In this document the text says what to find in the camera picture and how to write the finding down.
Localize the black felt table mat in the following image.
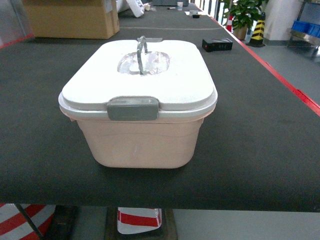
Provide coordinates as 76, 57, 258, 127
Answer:
0, 5, 320, 213

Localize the cardboard box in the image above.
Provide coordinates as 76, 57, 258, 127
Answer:
22, 0, 120, 40

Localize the small blue bin on shelf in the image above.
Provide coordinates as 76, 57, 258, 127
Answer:
291, 20, 320, 38

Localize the white box lid grey handle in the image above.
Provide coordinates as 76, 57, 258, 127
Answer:
58, 40, 218, 121

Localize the small black device box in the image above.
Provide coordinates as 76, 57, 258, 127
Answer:
202, 38, 233, 53

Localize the potted green plant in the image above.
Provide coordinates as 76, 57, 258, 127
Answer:
223, 0, 266, 41

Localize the steel shelf rack right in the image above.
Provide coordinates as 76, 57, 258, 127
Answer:
287, 0, 320, 59

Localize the pink plastic storage box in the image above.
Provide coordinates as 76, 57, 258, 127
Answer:
58, 92, 218, 169

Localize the red white striped bollard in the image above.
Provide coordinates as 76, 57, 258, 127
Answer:
116, 207, 162, 235

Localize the white paper cup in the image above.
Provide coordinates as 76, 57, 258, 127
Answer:
176, 1, 184, 11

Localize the yellow black striped bollard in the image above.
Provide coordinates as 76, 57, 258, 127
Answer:
246, 12, 266, 48

